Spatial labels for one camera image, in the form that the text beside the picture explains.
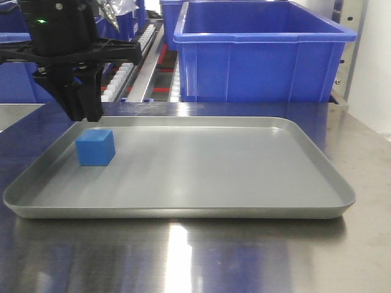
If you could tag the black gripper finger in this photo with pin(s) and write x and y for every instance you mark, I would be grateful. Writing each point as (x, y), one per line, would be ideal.
(90, 91)
(63, 88)

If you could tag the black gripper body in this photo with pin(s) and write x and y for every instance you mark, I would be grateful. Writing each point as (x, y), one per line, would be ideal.
(49, 52)

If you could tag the blue foam cube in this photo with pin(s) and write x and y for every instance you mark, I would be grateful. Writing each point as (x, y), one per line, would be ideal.
(95, 147)

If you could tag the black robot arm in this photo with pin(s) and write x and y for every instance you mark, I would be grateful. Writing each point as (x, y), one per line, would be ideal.
(61, 18)

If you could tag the white roller track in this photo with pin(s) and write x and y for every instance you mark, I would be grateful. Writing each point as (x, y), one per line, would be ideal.
(118, 87)

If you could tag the blue bin front left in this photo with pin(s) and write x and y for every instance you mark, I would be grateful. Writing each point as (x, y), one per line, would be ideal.
(17, 84)

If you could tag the clear plastic bag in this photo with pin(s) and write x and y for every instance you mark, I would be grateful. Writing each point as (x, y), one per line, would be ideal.
(111, 9)

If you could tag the blue bin rear left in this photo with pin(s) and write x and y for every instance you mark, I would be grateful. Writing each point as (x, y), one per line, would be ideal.
(129, 24)

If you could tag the grey plastic tray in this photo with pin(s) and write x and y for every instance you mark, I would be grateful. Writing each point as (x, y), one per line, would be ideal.
(171, 167)

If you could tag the blue bin front right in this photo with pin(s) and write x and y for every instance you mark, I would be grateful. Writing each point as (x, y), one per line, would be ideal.
(257, 51)

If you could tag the steel shelf upright post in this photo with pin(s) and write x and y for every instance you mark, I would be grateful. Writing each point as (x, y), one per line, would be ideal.
(352, 15)

